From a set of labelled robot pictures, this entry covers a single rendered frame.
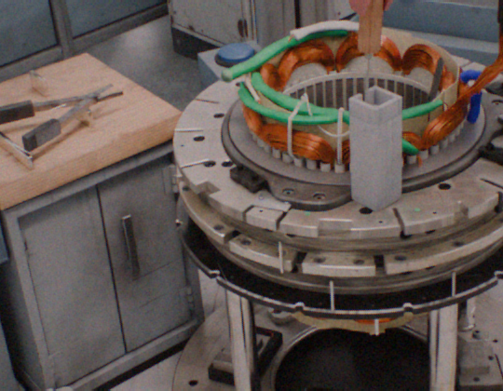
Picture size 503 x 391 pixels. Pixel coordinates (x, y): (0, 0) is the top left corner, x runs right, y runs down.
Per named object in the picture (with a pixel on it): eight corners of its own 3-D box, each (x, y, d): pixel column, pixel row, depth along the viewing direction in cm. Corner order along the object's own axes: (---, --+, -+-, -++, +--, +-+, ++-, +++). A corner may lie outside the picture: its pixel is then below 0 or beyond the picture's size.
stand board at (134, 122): (1, 211, 96) (-5, 189, 95) (-84, 134, 110) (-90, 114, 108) (186, 133, 106) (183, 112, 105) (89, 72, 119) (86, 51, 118)
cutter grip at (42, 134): (30, 153, 97) (26, 138, 96) (23, 151, 98) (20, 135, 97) (61, 134, 100) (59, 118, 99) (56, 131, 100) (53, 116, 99)
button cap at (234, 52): (259, 59, 120) (258, 50, 120) (225, 67, 119) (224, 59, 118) (246, 46, 123) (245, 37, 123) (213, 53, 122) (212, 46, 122)
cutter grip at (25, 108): (-7, 127, 102) (-10, 112, 101) (-8, 123, 102) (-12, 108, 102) (35, 116, 103) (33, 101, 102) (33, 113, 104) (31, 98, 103)
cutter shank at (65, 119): (61, 129, 99) (60, 124, 99) (54, 128, 100) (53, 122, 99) (98, 100, 104) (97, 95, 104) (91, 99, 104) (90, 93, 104)
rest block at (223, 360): (271, 344, 113) (270, 329, 112) (250, 378, 109) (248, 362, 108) (236, 336, 114) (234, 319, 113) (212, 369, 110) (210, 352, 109)
